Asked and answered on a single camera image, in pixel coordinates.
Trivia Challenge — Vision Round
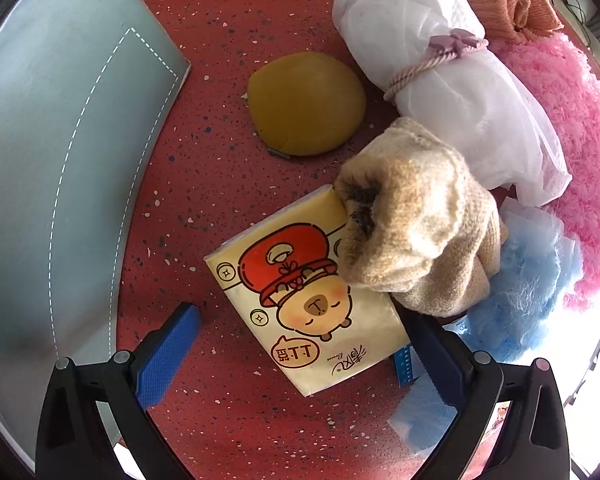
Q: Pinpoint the light blue fluffy pouf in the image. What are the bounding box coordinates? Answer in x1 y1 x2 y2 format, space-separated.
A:
390 197 585 456

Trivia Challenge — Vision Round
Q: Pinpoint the yellow cartoon tissue pack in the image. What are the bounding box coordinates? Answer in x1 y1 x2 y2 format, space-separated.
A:
204 183 412 397

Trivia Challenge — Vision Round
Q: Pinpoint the white mesh bundle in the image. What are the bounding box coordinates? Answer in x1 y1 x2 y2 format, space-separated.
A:
328 0 573 207

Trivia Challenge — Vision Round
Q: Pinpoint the mustard round pouch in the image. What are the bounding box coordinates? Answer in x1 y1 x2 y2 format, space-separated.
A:
246 51 367 157

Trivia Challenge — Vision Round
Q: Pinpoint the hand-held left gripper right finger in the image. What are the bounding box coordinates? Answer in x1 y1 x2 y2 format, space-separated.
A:
397 305 573 480

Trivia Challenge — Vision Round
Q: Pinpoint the grey-green storage box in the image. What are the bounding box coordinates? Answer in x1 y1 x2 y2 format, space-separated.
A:
0 0 192 471

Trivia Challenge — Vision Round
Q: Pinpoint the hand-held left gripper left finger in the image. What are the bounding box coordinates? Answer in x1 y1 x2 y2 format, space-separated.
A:
35 301 203 480

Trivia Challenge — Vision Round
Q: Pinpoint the pink fluffy yarn bundle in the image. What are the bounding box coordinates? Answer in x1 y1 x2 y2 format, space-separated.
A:
485 35 600 311

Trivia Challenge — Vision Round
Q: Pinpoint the beige knitted glove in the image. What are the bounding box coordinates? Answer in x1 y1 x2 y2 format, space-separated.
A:
334 116 509 318

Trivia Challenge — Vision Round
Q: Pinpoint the peach knitted roll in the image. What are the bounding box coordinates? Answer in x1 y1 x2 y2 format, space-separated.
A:
462 0 563 43

